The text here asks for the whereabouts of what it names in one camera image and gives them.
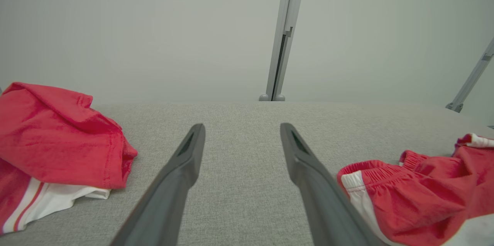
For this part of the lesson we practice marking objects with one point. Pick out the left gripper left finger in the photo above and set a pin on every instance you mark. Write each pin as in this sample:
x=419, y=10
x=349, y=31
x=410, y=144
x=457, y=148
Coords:
x=170, y=192

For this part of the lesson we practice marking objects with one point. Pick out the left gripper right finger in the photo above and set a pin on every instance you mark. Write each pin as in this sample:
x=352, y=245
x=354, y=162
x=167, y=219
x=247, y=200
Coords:
x=320, y=199

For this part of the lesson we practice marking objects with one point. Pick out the red shorts white trim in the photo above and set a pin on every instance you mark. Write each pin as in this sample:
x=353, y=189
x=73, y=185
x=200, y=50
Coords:
x=424, y=195

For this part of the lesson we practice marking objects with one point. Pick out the red basketball jersey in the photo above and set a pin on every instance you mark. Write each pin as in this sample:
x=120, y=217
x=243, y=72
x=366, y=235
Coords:
x=58, y=138

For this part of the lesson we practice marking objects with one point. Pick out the grey partition support leg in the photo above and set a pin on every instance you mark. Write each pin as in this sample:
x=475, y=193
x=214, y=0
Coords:
x=471, y=80

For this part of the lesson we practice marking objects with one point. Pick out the grey double partition post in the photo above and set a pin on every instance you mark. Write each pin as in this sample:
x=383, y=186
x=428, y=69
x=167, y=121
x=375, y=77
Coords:
x=285, y=14

